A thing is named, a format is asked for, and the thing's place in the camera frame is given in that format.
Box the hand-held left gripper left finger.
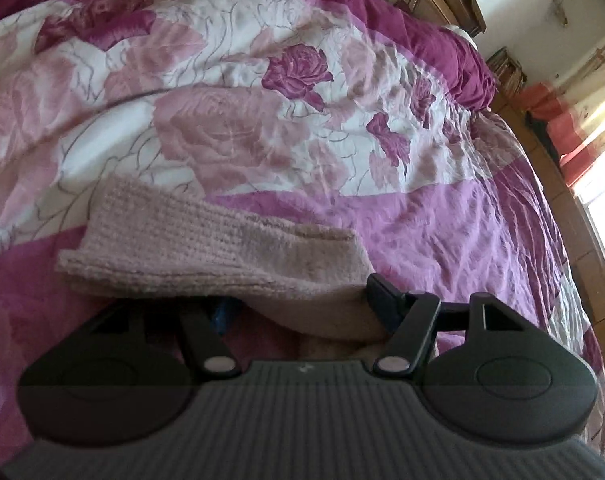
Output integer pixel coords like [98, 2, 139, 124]
[90, 299, 243, 380]

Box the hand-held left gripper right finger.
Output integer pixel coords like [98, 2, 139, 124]
[366, 274, 525, 378]

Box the pink knit cardigan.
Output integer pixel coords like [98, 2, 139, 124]
[56, 175, 398, 361]

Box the window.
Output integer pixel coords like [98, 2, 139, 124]
[575, 170, 605, 281]

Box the magenta pillow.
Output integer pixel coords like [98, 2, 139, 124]
[372, 0, 499, 111]

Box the pink curtain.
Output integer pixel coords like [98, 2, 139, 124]
[525, 35, 605, 186]

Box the stack of books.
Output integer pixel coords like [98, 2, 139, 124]
[487, 47, 528, 93]

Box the pink striped floral bedspread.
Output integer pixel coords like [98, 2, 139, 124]
[0, 0, 605, 466]

